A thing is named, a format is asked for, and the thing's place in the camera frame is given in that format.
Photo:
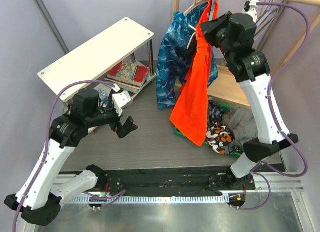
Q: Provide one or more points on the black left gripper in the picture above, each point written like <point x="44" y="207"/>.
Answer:
<point x="122" y="131"/>

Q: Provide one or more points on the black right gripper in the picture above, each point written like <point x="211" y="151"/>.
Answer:
<point x="209" y="28"/>

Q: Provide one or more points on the teal hanger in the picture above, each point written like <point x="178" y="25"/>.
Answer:
<point x="212" y="10"/>

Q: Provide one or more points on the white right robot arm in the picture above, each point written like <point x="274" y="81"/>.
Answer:
<point x="233" y="34"/>

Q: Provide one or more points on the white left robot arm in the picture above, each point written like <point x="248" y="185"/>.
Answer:
<point x="40" y="201"/>

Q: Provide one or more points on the wooden hanger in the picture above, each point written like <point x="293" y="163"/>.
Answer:
<point x="195" y="4"/>

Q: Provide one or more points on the blue patterned shorts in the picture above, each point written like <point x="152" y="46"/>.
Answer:
<point x="175" y="56"/>

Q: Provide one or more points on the lilac hanger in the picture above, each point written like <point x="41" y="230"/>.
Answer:
<point x="265" y="19"/>

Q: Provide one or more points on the green hanger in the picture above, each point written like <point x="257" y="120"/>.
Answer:
<point x="267" y="17"/>

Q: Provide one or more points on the grey shorts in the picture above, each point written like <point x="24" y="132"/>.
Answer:
<point x="242" y="123"/>

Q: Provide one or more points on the camouflage orange shorts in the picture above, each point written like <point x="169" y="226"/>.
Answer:
<point x="222" y="140"/>

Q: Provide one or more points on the blue patterned tape roll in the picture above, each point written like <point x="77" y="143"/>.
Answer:
<point x="104" y="96"/>

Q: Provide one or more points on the stack of books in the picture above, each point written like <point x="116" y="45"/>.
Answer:
<point x="133" y="90"/>

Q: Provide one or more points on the red patterned book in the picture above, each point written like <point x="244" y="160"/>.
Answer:
<point x="129" y="73"/>

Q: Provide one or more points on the wooden clothes rack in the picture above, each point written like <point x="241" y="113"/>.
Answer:
<point x="228" y="92"/>

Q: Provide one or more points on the white two-tier shelf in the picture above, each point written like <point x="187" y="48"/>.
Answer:
<point x="93" y="59"/>

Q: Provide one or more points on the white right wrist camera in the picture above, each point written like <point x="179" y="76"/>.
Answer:
<point x="250" y="8"/>

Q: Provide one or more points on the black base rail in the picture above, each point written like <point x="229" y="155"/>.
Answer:
<point x="173" y="182"/>

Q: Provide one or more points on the white slotted cable duct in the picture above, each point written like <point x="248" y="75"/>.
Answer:
<point x="133" y="200"/>

